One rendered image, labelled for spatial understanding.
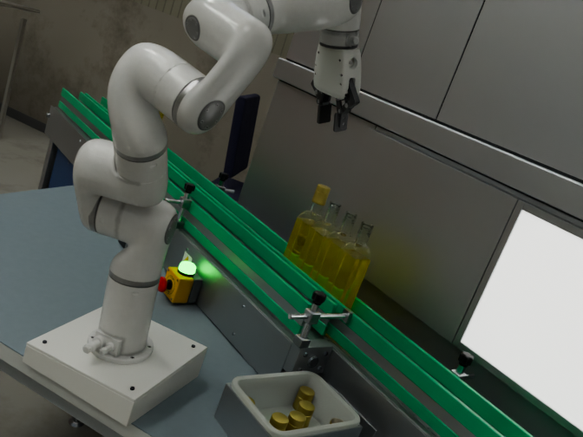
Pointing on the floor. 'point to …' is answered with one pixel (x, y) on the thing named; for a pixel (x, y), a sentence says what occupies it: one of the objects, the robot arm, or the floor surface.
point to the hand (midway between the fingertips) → (332, 118)
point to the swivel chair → (240, 141)
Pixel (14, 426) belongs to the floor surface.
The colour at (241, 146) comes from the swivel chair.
